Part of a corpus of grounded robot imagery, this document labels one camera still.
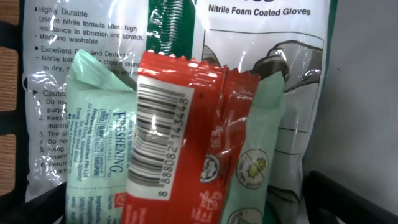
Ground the red sachet stick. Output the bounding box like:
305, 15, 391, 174
121, 50, 261, 223

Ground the mint green wipes packet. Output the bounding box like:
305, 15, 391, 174
65, 50, 285, 223

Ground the green white gloves packet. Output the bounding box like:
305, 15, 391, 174
22, 0, 337, 223

